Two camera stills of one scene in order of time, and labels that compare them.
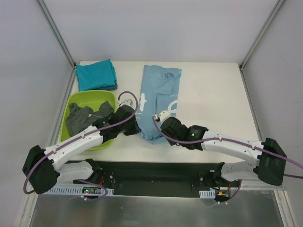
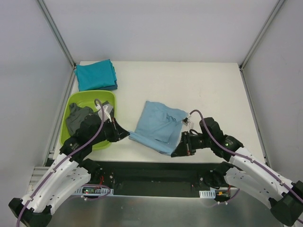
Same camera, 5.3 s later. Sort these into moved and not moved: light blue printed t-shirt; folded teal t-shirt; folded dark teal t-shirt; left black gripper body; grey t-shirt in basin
Moved: light blue printed t-shirt; left black gripper body
Not moved: grey t-shirt in basin; folded teal t-shirt; folded dark teal t-shirt
